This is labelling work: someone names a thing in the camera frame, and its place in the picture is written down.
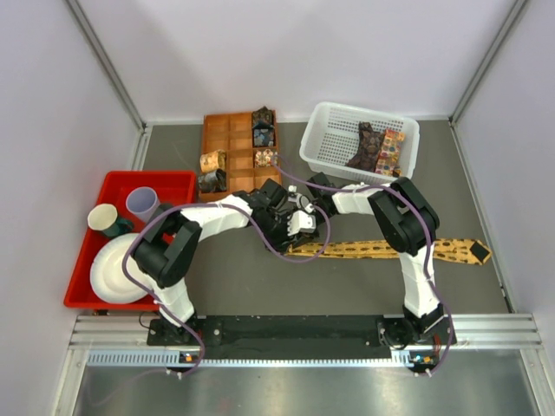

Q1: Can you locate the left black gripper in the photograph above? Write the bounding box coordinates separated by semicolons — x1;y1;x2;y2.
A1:
255;211;298;254

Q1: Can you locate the orange tan tie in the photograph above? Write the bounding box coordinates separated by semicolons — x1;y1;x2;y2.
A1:
199;149;226;173

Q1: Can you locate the yellow insect print tie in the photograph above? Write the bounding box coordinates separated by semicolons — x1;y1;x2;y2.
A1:
286;238;492;265

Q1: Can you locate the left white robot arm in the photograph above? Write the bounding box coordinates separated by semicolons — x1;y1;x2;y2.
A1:
129;179;324;344

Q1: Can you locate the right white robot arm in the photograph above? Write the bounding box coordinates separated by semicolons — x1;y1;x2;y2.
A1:
305;173;454;348

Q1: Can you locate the white plastic basket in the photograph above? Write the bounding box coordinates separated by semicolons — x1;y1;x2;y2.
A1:
299;101;420;185

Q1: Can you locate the rolled dark patterned tie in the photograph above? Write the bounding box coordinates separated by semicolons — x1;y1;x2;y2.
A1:
197;169;227;193

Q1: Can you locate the dark brown paisley tie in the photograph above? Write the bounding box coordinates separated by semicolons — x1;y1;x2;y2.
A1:
346;122;384;172

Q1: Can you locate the colourful dotted tie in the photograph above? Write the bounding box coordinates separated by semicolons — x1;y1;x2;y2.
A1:
374;129;406;178

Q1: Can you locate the rolled blue black tie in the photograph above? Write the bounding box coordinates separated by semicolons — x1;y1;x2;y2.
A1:
252;124;276;147

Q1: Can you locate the wooden compartment tray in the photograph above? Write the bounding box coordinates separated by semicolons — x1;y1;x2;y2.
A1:
198;112;282;202

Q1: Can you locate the rolled dark tie top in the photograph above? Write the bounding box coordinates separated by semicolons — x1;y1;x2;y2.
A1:
251;106;274;128

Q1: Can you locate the red plastic bin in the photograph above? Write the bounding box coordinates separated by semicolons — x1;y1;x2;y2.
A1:
63;171;197;311

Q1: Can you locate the lilac plastic cup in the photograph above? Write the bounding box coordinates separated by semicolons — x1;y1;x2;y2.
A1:
126;186;160;223

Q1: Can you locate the dark green cup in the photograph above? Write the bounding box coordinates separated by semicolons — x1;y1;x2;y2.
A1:
106;216;134;238

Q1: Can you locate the beige paper cup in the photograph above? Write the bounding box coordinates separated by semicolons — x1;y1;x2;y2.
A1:
87;204;119;237

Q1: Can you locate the white plate stack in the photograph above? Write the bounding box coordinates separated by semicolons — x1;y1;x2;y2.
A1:
90;233;147;304

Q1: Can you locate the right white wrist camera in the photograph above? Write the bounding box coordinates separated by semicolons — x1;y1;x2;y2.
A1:
287;185;315;214

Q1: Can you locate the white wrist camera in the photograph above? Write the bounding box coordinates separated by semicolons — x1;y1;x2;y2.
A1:
287;185;315;214
287;210;317;237

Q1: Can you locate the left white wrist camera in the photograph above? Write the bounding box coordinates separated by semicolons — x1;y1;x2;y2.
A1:
287;210;317;237

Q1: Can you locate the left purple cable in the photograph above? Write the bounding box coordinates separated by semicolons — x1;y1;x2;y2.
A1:
122;203;333;377

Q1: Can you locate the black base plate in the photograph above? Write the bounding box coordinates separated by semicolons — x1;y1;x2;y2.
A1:
147;315;457;348

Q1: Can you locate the grey slotted cable duct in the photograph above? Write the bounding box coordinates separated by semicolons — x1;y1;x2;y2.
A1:
87;349;414;368

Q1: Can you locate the aluminium frame rail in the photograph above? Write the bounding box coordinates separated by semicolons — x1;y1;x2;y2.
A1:
69;314;543;350

